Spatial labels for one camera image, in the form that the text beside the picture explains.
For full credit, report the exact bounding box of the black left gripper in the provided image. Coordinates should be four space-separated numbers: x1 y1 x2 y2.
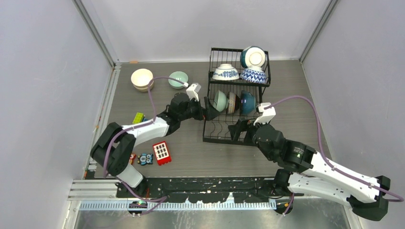
179 96 220 122

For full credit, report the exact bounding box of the pale green striped bowl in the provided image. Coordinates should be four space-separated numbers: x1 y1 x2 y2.
168 71 189 89

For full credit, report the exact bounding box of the beige bowl with flower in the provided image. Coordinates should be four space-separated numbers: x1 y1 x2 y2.
130 68 153 88

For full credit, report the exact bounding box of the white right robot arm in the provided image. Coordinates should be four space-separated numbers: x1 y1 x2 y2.
228 119 391 221

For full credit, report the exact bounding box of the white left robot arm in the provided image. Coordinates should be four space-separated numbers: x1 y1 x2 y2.
90 93 220 198

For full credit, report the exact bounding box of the light green bowl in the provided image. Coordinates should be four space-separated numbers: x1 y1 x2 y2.
213 90 228 112

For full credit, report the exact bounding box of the dark blue glazed bowl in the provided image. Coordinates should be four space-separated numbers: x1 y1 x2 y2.
240 91 256 115

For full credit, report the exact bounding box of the black patterned rim bowl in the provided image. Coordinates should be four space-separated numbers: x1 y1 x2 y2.
226 92 240 114

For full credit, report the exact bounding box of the white blue floral bowl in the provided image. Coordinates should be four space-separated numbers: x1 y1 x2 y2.
212 63 239 81

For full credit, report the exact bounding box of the blue white zigzag bowl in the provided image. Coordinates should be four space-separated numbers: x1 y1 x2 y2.
240 65 267 84

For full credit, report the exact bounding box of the red white toy block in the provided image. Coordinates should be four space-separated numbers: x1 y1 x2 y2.
152 141 171 166

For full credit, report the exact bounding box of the toy truck with green block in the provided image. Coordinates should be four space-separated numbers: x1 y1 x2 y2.
132 113 146 124

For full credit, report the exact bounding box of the teal bowl white base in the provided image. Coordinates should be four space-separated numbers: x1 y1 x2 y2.
240 46 266 68

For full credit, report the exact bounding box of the blue owl puzzle piece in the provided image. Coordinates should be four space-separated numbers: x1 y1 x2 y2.
137 153 153 166

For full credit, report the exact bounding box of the red owl puzzle piece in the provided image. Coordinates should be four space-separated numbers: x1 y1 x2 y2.
129 154 136 165

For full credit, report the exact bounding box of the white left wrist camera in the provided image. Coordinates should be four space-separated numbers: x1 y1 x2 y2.
186 83 201 102

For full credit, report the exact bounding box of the black wire dish rack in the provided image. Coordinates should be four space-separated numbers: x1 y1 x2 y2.
202 46 271 146

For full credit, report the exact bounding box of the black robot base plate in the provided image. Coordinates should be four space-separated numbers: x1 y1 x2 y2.
116 177 291 203

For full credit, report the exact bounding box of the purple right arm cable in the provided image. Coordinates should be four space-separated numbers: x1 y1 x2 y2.
262 95 405 216

